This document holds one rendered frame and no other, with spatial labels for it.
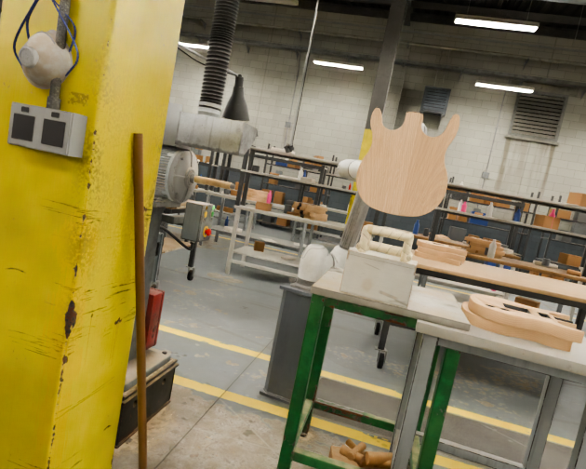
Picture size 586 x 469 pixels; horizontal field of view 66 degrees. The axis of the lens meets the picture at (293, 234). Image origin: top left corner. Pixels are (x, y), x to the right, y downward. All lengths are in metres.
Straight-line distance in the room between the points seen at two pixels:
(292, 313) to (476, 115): 11.10
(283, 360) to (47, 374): 1.87
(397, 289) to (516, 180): 11.64
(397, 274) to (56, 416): 1.21
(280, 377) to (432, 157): 1.68
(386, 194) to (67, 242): 1.19
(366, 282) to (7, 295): 1.21
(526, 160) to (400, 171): 11.66
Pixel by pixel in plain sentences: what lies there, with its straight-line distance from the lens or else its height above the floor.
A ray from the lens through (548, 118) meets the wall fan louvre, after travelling 13.60.
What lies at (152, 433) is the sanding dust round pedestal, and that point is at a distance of 2.49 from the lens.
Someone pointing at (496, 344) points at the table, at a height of 0.89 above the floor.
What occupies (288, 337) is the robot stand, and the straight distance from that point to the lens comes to 2.80.
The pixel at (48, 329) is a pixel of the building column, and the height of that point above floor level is 0.90.
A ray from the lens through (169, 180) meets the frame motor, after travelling 2.10.
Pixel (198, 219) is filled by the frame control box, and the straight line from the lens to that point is 2.38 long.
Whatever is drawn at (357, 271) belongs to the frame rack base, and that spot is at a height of 1.03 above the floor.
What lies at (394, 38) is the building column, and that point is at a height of 4.29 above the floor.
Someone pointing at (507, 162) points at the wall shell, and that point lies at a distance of 13.32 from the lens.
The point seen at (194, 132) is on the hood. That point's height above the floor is 1.45.
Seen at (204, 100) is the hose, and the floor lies 1.59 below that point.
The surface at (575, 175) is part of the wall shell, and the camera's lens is 13.73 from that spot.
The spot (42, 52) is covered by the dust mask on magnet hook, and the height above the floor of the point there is 1.48.
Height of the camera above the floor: 1.32
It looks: 6 degrees down
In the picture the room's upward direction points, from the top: 11 degrees clockwise
